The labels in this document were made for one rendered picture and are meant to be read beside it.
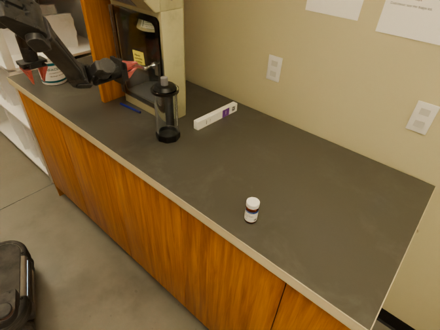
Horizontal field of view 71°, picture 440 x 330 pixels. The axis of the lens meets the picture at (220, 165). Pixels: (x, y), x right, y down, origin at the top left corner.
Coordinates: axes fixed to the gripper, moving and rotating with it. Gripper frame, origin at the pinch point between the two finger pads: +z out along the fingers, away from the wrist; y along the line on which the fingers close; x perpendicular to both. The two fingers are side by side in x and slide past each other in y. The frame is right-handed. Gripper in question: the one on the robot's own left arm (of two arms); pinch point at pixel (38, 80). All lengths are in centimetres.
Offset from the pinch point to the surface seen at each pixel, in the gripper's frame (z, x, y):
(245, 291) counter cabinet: 46, -114, 6
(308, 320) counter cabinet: 35, -136, 6
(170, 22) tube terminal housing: -27, -46, 37
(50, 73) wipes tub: 8.9, 26.9, 15.9
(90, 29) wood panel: -18.8, -8.9, 24.1
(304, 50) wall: -17, -85, 76
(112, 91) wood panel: 11.6, -8.7, 29.0
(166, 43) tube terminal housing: -19, -46, 34
